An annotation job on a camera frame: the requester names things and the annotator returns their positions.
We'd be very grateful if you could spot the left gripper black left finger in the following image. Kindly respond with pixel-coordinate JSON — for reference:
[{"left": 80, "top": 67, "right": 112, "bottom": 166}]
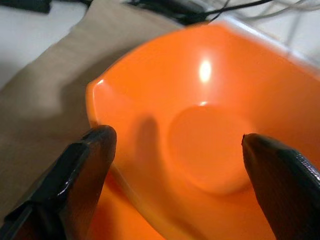
[{"left": 0, "top": 124, "right": 118, "bottom": 240}]

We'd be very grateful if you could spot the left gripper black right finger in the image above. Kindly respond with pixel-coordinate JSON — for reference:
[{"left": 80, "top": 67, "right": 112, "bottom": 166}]
[{"left": 241, "top": 133, "right": 320, "bottom": 240}]

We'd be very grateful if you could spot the orange bowl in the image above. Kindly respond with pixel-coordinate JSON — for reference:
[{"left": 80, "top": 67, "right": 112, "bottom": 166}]
[{"left": 85, "top": 21, "right": 320, "bottom": 240}]

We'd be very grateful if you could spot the orange plate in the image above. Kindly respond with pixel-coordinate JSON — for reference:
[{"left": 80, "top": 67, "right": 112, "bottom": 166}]
[{"left": 86, "top": 172, "right": 166, "bottom": 240}]

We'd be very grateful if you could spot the beige counter mat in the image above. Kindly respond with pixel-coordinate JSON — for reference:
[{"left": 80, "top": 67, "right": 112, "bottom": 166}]
[{"left": 0, "top": 0, "right": 191, "bottom": 223}]

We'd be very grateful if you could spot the black power strip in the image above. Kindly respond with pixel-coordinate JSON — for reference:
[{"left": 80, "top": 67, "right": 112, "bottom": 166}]
[{"left": 0, "top": 0, "right": 51, "bottom": 14}]

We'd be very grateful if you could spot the black power adapter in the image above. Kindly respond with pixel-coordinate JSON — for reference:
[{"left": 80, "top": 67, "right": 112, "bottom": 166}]
[{"left": 124, "top": 0, "right": 208, "bottom": 25}]

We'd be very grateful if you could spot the black power cable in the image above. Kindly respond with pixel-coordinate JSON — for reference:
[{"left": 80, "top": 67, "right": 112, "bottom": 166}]
[{"left": 204, "top": 0, "right": 276, "bottom": 18}]

